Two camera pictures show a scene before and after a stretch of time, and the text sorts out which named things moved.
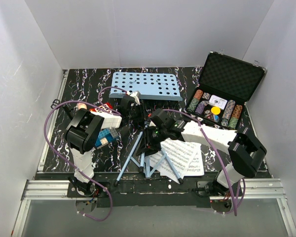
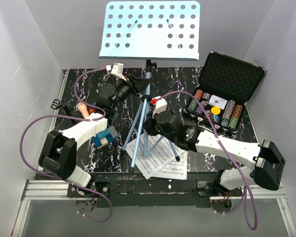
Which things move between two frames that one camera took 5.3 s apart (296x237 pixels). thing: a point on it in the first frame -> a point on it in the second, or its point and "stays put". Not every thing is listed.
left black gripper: (142, 112) -> (139, 82)
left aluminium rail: (49, 189) stays put
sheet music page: (174, 158) -> (152, 139)
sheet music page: (196, 168) -> (176, 170)
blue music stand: (153, 85) -> (150, 31)
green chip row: (191, 107) stays put
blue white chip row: (227, 112) stays put
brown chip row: (237, 111) stays put
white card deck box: (215, 101) stays put
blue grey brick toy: (105, 136) stays put
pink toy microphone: (82, 105) stays put
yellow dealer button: (215, 110) stays put
